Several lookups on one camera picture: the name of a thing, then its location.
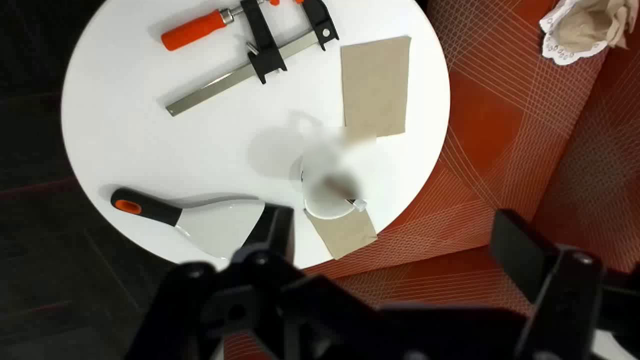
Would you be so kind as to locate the orange patterned sofa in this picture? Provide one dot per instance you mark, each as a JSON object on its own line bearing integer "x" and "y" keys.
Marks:
{"x": 506, "y": 133}

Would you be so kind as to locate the white ceramic mug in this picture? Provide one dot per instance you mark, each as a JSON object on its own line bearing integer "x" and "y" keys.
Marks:
{"x": 320, "y": 166}

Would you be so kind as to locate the brown marker white cap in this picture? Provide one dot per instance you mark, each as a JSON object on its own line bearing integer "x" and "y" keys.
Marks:
{"x": 340, "y": 186}

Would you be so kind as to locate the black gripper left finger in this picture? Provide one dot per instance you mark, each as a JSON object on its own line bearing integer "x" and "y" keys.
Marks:
{"x": 260, "y": 292}

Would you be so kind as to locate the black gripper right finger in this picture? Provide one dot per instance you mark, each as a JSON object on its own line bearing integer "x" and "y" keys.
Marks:
{"x": 560, "y": 292}

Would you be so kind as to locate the crumpled white cloth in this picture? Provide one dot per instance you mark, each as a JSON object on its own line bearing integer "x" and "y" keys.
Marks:
{"x": 583, "y": 30}

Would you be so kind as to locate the beige paper sheet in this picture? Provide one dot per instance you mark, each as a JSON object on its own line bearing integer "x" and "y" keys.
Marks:
{"x": 346, "y": 237}
{"x": 374, "y": 90}

